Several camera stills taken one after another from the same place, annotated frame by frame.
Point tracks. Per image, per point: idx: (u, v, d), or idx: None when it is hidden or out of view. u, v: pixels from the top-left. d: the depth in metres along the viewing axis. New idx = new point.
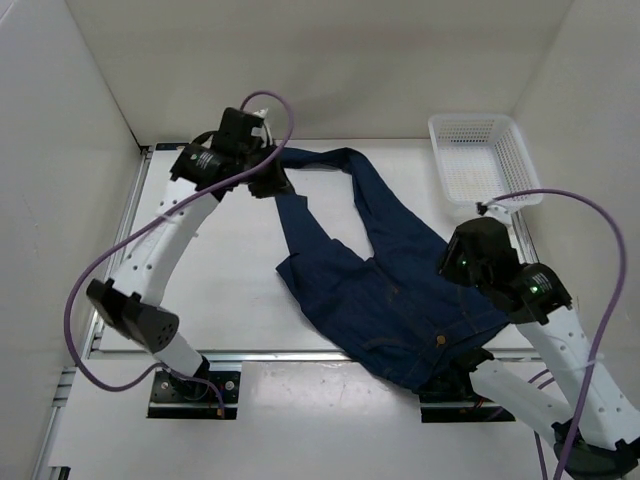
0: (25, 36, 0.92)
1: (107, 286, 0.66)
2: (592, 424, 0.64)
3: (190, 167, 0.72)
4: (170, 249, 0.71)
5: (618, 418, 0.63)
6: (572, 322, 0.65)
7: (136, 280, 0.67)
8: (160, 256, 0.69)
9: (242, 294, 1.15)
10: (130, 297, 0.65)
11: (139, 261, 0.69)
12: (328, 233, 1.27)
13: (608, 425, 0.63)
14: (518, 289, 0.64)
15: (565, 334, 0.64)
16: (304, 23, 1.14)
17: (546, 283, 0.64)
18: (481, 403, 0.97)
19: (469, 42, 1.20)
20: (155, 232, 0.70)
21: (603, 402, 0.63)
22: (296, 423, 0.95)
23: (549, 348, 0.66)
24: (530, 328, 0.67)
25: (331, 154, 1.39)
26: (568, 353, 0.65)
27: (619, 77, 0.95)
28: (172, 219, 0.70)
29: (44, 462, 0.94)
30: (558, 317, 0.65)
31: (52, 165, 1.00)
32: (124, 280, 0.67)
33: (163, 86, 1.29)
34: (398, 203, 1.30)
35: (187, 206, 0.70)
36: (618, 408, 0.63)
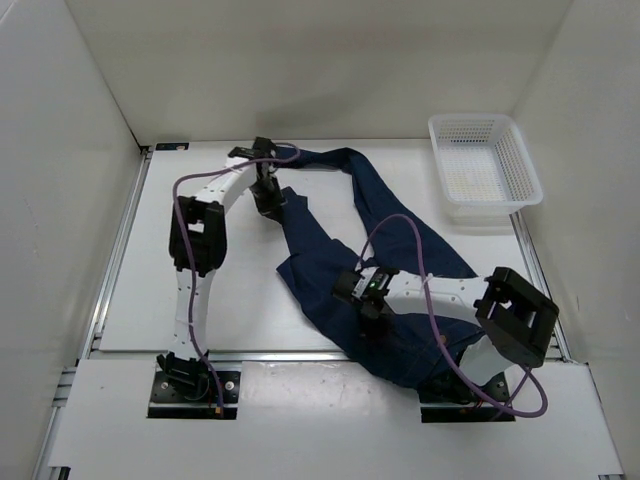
0: (25, 36, 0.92)
1: (192, 199, 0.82)
2: (463, 311, 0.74)
3: (241, 152, 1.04)
4: (233, 191, 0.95)
5: (466, 292, 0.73)
6: (403, 279, 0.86)
7: (213, 197, 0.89)
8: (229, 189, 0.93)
9: (241, 292, 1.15)
10: (211, 204, 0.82)
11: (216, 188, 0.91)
12: (328, 233, 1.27)
13: (464, 302, 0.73)
14: (370, 294, 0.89)
15: (403, 285, 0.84)
16: (304, 22, 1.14)
17: (381, 276, 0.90)
18: (481, 403, 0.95)
19: (469, 41, 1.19)
20: (225, 176, 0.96)
21: (449, 292, 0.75)
22: (296, 423, 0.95)
23: (408, 302, 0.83)
24: (400, 306, 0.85)
25: (330, 154, 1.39)
26: (412, 291, 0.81)
27: (619, 78, 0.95)
28: (235, 171, 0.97)
29: (44, 462, 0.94)
30: (394, 282, 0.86)
31: (52, 166, 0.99)
32: (204, 196, 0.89)
33: (162, 86, 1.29)
34: (398, 202, 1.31)
35: (244, 167, 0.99)
36: (461, 287, 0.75)
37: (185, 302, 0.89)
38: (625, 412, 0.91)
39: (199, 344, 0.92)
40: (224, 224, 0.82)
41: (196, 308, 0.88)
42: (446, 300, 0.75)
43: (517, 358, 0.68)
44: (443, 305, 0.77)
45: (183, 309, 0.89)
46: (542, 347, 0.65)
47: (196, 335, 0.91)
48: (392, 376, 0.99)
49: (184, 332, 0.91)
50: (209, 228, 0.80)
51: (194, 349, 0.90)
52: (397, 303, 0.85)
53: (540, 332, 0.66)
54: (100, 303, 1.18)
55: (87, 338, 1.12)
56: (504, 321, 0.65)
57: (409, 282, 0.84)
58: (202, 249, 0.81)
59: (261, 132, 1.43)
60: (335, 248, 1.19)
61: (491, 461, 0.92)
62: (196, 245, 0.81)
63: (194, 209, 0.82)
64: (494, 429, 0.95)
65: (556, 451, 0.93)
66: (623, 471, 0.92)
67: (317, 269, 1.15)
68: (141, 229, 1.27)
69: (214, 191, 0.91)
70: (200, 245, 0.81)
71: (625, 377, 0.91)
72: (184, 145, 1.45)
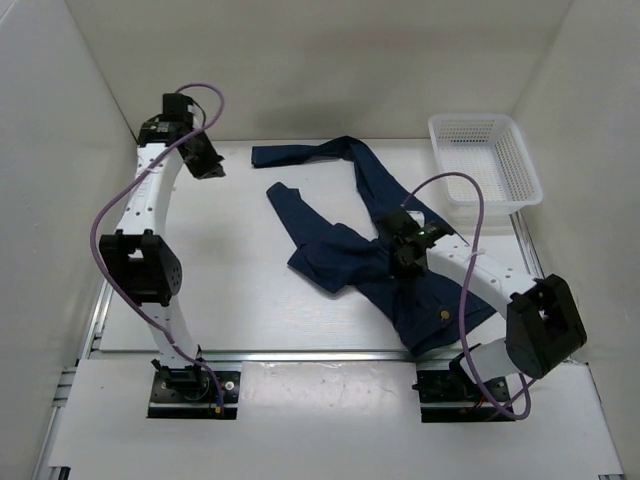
0: (25, 36, 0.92)
1: (118, 235, 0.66)
2: (496, 298, 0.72)
3: (155, 135, 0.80)
4: (162, 197, 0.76)
5: (509, 282, 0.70)
6: (454, 241, 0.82)
7: (143, 220, 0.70)
8: (158, 200, 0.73)
9: (243, 287, 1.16)
10: (145, 234, 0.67)
11: (139, 208, 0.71)
12: (332, 219, 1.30)
13: (502, 288, 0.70)
14: (414, 239, 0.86)
15: (451, 247, 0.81)
16: (304, 23, 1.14)
17: (432, 228, 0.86)
18: (481, 403, 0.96)
19: (469, 41, 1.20)
20: (144, 184, 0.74)
21: (493, 275, 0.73)
22: (296, 423, 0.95)
23: (447, 265, 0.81)
24: (435, 260, 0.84)
25: (330, 143, 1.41)
26: (456, 257, 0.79)
27: (619, 78, 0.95)
28: (155, 171, 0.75)
29: (44, 462, 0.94)
30: (443, 241, 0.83)
31: (52, 167, 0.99)
32: (130, 224, 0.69)
33: (162, 86, 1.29)
34: (398, 186, 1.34)
35: (164, 159, 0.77)
36: (506, 274, 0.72)
37: (158, 330, 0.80)
38: (625, 412, 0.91)
39: (187, 352, 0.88)
40: (165, 256, 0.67)
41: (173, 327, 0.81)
42: (486, 281, 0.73)
43: (522, 359, 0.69)
44: (481, 284, 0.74)
45: (157, 332, 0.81)
46: (550, 361, 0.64)
47: (181, 343, 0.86)
48: (401, 332, 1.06)
49: (170, 350, 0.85)
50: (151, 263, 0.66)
51: (185, 357, 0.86)
52: (435, 259, 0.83)
53: (558, 348, 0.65)
54: (100, 303, 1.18)
55: (87, 338, 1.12)
56: (530, 317, 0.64)
57: (457, 247, 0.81)
58: (153, 283, 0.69)
59: (261, 133, 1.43)
60: (341, 231, 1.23)
61: (491, 462, 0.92)
62: (141, 277, 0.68)
63: (123, 246, 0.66)
64: (494, 428, 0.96)
65: (556, 451, 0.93)
66: (623, 471, 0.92)
67: (323, 252, 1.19)
68: None
69: (140, 211, 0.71)
70: (148, 282, 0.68)
71: (624, 378, 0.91)
72: None
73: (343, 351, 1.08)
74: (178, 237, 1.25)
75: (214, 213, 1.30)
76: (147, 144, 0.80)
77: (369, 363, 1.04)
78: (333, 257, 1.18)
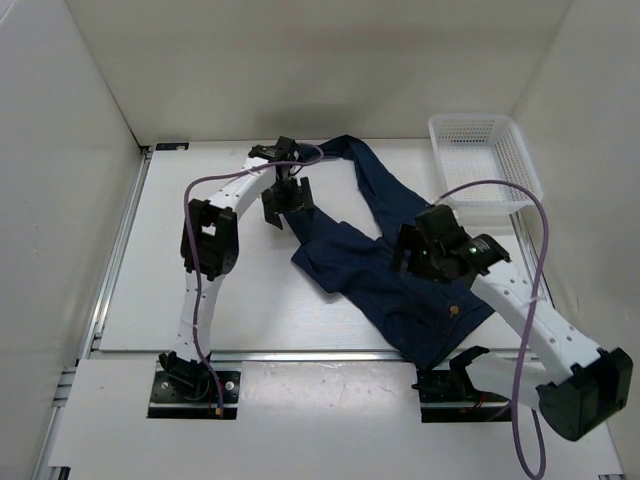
0: (24, 36, 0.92)
1: (205, 203, 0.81)
2: (550, 359, 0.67)
3: (262, 154, 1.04)
4: (249, 193, 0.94)
5: (571, 350, 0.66)
6: (509, 272, 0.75)
7: (228, 201, 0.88)
8: (246, 192, 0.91)
9: (243, 286, 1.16)
10: (224, 210, 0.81)
11: (231, 192, 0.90)
12: (334, 218, 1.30)
13: (561, 353, 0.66)
14: (462, 254, 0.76)
15: (507, 280, 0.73)
16: (304, 22, 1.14)
17: (485, 246, 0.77)
18: (481, 403, 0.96)
19: (469, 41, 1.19)
20: (242, 178, 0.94)
21: (553, 333, 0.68)
22: (296, 423, 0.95)
23: (497, 299, 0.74)
24: (480, 286, 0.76)
25: (331, 143, 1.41)
26: (512, 296, 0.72)
27: (619, 79, 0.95)
28: (254, 173, 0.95)
29: (44, 462, 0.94)
30: (497, 269, 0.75)
31: (52, 166, 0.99)
32: (219, 201, 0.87)
33: (162, 86, 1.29)
34: (399, 185, 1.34)
35: (263, 170, 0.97)
36: (568, 339, 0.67)
37: (191, 305, 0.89)
38: (625, 412, 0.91)
39: (202, 347, 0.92)
40: (235, 233, 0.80)
41: (202, 310, 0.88)
42: (543, 337, 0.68)
43: (553, 414, 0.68)
44: (533, 336, 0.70)
45: (189, 307, 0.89)
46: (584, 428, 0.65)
47: (200, 337, 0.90)
48: (407, 351, 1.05)
49: (188, 333, 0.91)
50: (220, 234, 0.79)
51: (196, 352, 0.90)
52: (483, 287, 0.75)
53: (595, 418, 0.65)
54: (100, 303, 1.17)
55: (87, 338, 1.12)
56: (587, 399, 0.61)
57: (512, 280, 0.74)
58: (213, 255, 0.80)
59: (261, 132, 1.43)
60: (345, 229, 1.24)
61: (491, 462, 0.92)
62: (205, 248, 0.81)
63: (206, 213, 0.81)
64: (494, 429, 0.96)
65: (555, 450, 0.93)
66: (623, 471, 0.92)
67: (328, 250, 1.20)
68: (141, 229, 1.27)
69: (229, 194, 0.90)
70: (209, 251, 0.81)
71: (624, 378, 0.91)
72: (184, 145, 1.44)
73: (344, 351, 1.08)
74: (178, 237, 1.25)
75: None
76: (254, 157, 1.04)
77: (368, 364, 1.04)
78: (335, 255, 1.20)
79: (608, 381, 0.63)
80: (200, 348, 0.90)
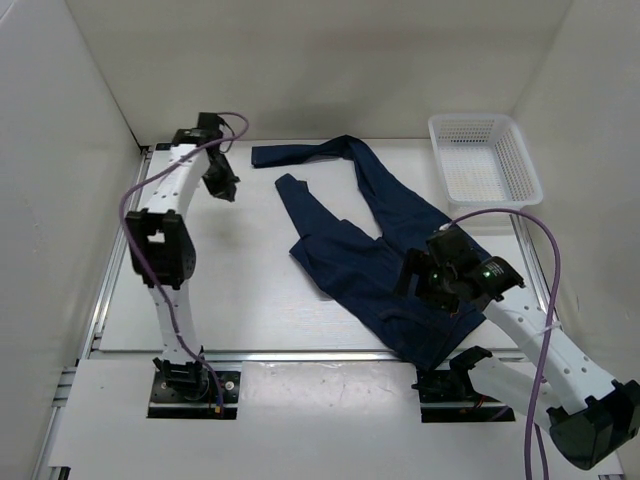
0: (24, 37, 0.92)
1: (143, 212, 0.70)
2: (564, 389, 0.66)
3: (188, 138, 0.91)
4: (187, 187, 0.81)
5: (587, 381, 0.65)
6: (524, 297, 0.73)
7: (167, 202, 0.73)
8: (184, 186, 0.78)
9: (242, 287, 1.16)
10: (168, 213, 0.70)
11: (165, 191, 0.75)
12: (336, 215, 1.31)
13: (577, 385, 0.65)
14: (475, 278, 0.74)
15: (522, 307, 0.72)
16: (304, 22, 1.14)
17: (498, 269, 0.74)
18: (481, 403, 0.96)
19: (469, 41, 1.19)
20: (174, 171, 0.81)
21: (568, 364, 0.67)
22: (295, 423, 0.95)
23: (511, 325, 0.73)
24: (493, 311, 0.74)
25: (330, 143, 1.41)
26: (527, 324, 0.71)
27: (619, 79, 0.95)
28: (185, 163, 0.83)
29: (44, 462, 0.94)
30: (511, 294, 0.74)
31: (52, 166, 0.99)
32: (157, 204, 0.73)
33: (162, 86, 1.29)
34: (399, 185, 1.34)
35: (194, 156, 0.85)
36: (583, 369, 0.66)
37: (167, 317, 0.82)
38: None
39: (191, 347, 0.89)
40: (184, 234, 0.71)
41: (180, 316, 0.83)
42: (558, 368, 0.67)
43: (563, 443, 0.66)
44: (548, 365, 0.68)
45: (164, 320, 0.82)
46: (596, 457, 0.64)
47: (186, 340, 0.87)
48: (407, 352, 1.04)
49: (173, 342, 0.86)
50: (170, 241, 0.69)
51: (188, 354, 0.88)
52: (497, 314, 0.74)
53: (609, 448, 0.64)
54: (100, 303, 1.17)
55: (87, 338, 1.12)
56: (603, 431, 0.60)
57: (527, 307, 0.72)
58: (169, 264, 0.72)
59: (261, 132, 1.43)
60: (344, 228, 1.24)
61: (491, 462, 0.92)
62: (158, 259, 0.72)
63: (147, 222, 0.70)
64: (495, 429, 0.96)
65: (554, 451, 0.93)
66: (623, 471, 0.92)
67: (328, 248, 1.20)
68: None
69: (165, 195, 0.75)
70: (164, 260, 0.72)
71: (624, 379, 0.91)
72: None
73: (344, 351, 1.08)
74: None
75: (214, 213, 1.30)
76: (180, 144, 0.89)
77: (368, 363, 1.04)
78: (334, 252, 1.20)
79: (622, 413, 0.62)
80: (190, 350, 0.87)
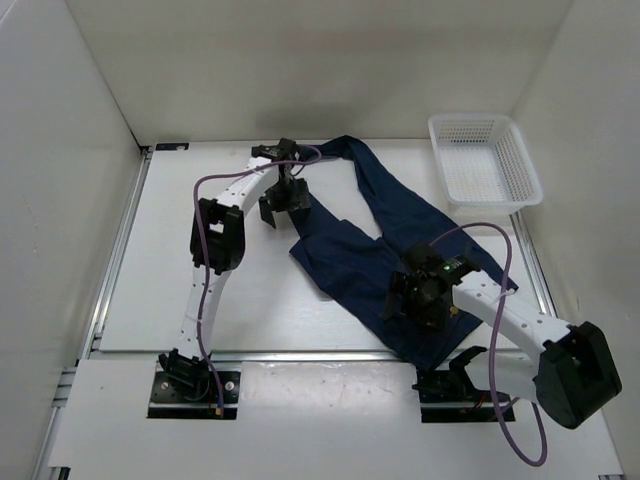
0: (24, 37, 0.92)
1: (213, 202, 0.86)
2: (526, 343, 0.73)
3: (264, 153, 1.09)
4: (254, 192, 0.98)
5: (543, 329, 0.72)
6: (481, 278, 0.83)
7: (234, 200, 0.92)
8: (251, 191, 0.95)
9: (242, 286, 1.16)
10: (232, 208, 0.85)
11: (236, 191, 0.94)
12: (336, 215, 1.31)
13: (534, 334, 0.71)
14: (438, 273, 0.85)
15: (478, 285, 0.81)
16: (304, 22, 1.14)
17: (458, 263, 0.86)
18: (481, 403, 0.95)
19: (469, 42, 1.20)
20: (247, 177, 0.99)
21: (525, 320, 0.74)
22: (296, 423, 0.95)
23: (473, 303, 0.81)
24: (459, 296, 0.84)
25: (330, 143, 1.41)
26: (484, 298, 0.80)
27: (619, 79, 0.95)
28: (259, 172, 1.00)
29: (44, 462, 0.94)
30: (469, 277, 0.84)
31: (51, 166, 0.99)
32: (226, 199, 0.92)
33: (162, 86, 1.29)
34: (399, 185, 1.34)
35: (266, 168, 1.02)
36: (538, 321, 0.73)
37: (197, 298, 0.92)
38: (626, 413, 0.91)
39: (203, 343, 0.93)
40: (241, 230, 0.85)
41: (207, 304, 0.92)
42: (517, 325, 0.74)
43: (552, 406, 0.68)
44: (510, 326, 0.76)
45: (194, 303, 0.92)
46: (584, 412, 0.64)
47: (203, 332, 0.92)
48: (407, 353, 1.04)
49: (191, 328, 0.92)
50: (227, 230, 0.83)
51: (199, 348, 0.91)
52: (461, 297, 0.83)
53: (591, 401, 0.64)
54: (100, 303, 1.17)
55: (87, 338, 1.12)
56: (565, 369, 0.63)
57: (484, 285, 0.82)
58: (220, 250, 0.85)
59: (261, 132, 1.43)
60: (344, 228, 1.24)
61: (491, 462, 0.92)
62: (214, 244, 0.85)
63: (214, 211, 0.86)
64: (494, 430, 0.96)
65: (554, 451, 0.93)
66: (623, 471, 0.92)
67: (328, 248, 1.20)
68: (141, 230, 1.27)
69: (235, 194, 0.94)
70: (217, 245, 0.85)
71: (624, 379, 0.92)
72: (184, 145, 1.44)
73: (344, 351, 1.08)
74: (178, 238, 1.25)
75: None
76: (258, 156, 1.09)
77: (368, 364, 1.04)
78: (335, 252, 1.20)
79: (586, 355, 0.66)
80: (203, 344, 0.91)
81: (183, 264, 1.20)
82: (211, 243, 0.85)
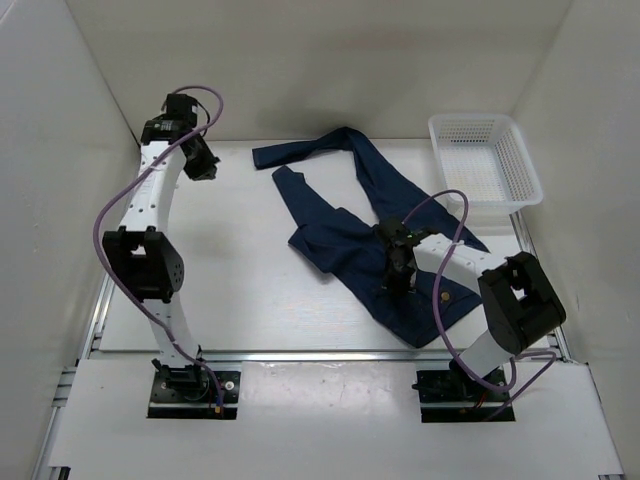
0: (25, 37, 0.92)
1: (120, 231, 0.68)
2: (472, 277, 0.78)
3: (159, 133, 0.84)
4: (165, 192, 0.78)
5: (484, 263, 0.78)
6: (436, 237, 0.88)
7: (148, 216, 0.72)
8: (160, 196, 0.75)
9: (242, 283, 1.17)
10: (147, 231, 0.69)
11: (142, 204, 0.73)
12: (334, 204, 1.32)
13: (476, 268, 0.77)
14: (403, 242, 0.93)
15: (434, 242, 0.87)
16: (305, 22, 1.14)
17: (420, 231, 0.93)
18: (480, 403, 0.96)
19: (469, 41, 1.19)
20: (147, 181, 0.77)
21: (469, 258, 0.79)
22: (296, 424, 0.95)
23: (430, 259, 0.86)
24: (422, 259, 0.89)
25: (330, 136, 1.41)
26: (438, 250, 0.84)
27: (619, 79, 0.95)
28: (158, 168, 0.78)
29: (44, 462, 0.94)
30: (428, 238, 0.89)
31: (52, 168, 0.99)
32: (134, 221, 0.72)
33: (162, 86, 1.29)
34: (397, 175, 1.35)
35: (167, 155, 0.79)
36: (481, 257, 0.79)
37: (157, 325, 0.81)
38: (626, 413, 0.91)
39: (189, 353, 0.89)
40: (167, 251, 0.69)
41: (175, 322, 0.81)
42: (462, 263, 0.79)
43: (503, 337, 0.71)
44: (457, 268, 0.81)
45: (158, 329, 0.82)
46: (529, 337, 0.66)
47: (184, 345, 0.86)
48: (403, 331, 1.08)
49: (170, 349, 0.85)
50: (153, 258, 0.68)
51: (185, 357, 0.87)
52: (422, 256, 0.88)
53: (537, 326, 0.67)
54: (100, 303, 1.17)
55: (87, 338, 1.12)
56: (501, 291, 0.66)
57: (439, 242, 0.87)
58: (156, 279, 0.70)
59: (261, 132, 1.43)
60: (344, 225, 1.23)
61: (491, 461, 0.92)
62: (141, 274, 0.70)
63: (126, 241, 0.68)
64: (494, 429, 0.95)
65: (555, 450, 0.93)
66: (623, 471, 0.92)
67: (327, 236, 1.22)
68: None
69: (143, 207, 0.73)
70: (150, 276, 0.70)
71: (624, 379, 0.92)
72: None
73: (343, 350, 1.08)
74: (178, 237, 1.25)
75: (214, 213, 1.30)
76: (150, 142, 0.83)
77: (368, 363, 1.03)
78: (333, 239, 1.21)
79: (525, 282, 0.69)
80: (187, 354, 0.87)
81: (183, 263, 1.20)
82: (140, 276, 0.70)
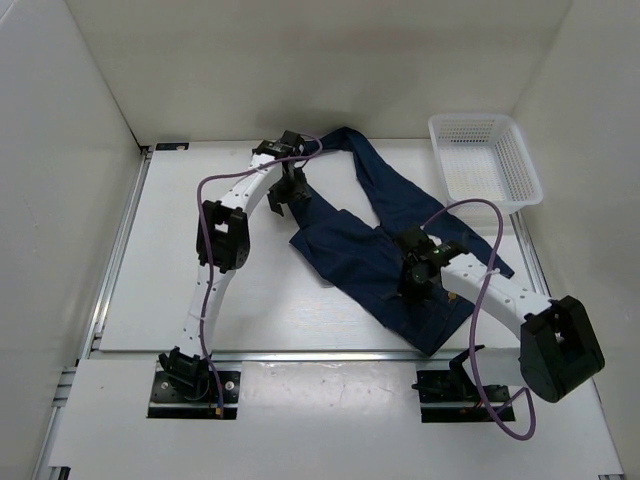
0: (24, 37, 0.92)
1: (217, 204, 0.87)
2: (509, 316, 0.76)
3: (269, 150, 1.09)
4: (258, 191, 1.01)
5: (524, 303, 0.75)
6: (467, 260, 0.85)
7: (238, 202, 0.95)
8: (254, 191, 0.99)
9: (243, 285, 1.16)
10: (235, 210, 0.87)
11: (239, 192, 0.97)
12: (335, 205, 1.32)
13: (517, 308, 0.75)
14: (429, 256, 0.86)
15: (466, 266, 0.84)
16: (304, 22, 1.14)
17: (446, 246, 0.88)
18: (480, 403, 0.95)
19: (469, 41, 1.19)
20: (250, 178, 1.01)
21: (508, 295, 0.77)
22: (296, 423, 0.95)
23: (460, 283, 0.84)
24: (453, 282, 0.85)
25: (331, 136, 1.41)
26: (471, 277, 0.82)
27: (619, 79, 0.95)
28: (262, 172, 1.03)
29: (44, 462, 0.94)
30: (456, 259, 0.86)
31: (52, 168, 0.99)
32: (230, 201, 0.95)
33: (162, 86, 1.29)
34: (397, 175, 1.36)
35: (270, 167, 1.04)
36: (521, 296, 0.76)
37: (200, 296, 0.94)
38: (626, 413, 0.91)
39: (206, 343, 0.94)
40: (245, 230, 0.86)
41: (210, 303, 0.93)
42: (500, 300, 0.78)
43: (535, 381, 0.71)
44: (493, 301, 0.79)
45: (198, 300, 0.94)
46: (566, 385, 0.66)
47: (206, 332, 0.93)
48: (409, 334, 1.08)
49: (194, 326, 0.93)
50: (233, 232, 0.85)
51: (201, 347, 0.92)
52: (448, 278, 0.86)
53: (574, 376, 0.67)
54: (100, 303, 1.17)
55: (87, 337, 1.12)
56: (545, 341, 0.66)
57: (471, 266, 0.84)
58: (225, 250, 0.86)
59: (261, 132, 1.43)
60: (344, 225, 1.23)
61: (490, 461, 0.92)
62: (219, 244, 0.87)
63: (218, 213, 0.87)
64: (494, 430, 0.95)
65: (555, 451, 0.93)
66: (623, 472, 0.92)
67: (327, 236, 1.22)
68: (141, 230, 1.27)
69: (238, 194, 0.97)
70: (223, 249, 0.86)
71: (625, 379, 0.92)
72: (184, 145, 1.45)
73: (344, 351, 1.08)
74: (178, 237, 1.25)
75: None
76: (262, 153, 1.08)
77: (368, 364, 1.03)
78: (334, 240, 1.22)
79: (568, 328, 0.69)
80: (205, 343, 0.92)
81: (183, 264, 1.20)
82: (216, 244, 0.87)
